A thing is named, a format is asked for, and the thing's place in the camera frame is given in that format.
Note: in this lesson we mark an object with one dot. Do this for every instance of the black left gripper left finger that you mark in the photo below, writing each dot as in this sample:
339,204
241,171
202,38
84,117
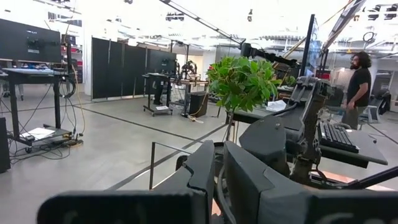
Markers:
199,174

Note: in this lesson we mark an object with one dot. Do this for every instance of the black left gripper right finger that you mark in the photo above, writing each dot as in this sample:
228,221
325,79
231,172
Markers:
245,180

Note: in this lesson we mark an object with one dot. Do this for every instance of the black box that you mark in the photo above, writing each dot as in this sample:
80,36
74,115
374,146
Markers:
199,104

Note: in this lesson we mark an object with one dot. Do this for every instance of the white paper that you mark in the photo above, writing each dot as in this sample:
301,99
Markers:
276,105
38,133

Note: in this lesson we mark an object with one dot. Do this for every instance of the green leafy tree plant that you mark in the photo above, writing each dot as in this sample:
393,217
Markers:
242,84

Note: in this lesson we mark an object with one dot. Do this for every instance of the black keyboard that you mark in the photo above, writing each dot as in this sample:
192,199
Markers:
335,137

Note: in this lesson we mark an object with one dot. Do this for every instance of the black rolling desk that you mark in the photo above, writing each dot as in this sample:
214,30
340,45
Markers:
155,76

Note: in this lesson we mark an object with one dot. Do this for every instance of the black partition screens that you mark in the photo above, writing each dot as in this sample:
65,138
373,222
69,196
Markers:
118,68

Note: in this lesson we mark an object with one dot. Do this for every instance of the person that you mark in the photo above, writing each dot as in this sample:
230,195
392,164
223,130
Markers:
359,84

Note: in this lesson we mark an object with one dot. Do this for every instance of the office chair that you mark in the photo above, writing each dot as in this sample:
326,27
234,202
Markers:
377,102

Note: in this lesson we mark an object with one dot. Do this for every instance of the black standing desk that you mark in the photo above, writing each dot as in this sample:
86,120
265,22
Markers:
31,76

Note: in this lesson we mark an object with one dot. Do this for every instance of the black computer monitor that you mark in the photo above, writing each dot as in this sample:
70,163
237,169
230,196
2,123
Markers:
18,40

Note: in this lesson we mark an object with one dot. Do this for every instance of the black articulated mount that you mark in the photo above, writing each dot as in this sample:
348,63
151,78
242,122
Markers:
267,56

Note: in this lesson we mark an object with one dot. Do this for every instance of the black station frame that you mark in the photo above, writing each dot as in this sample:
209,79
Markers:
307,46

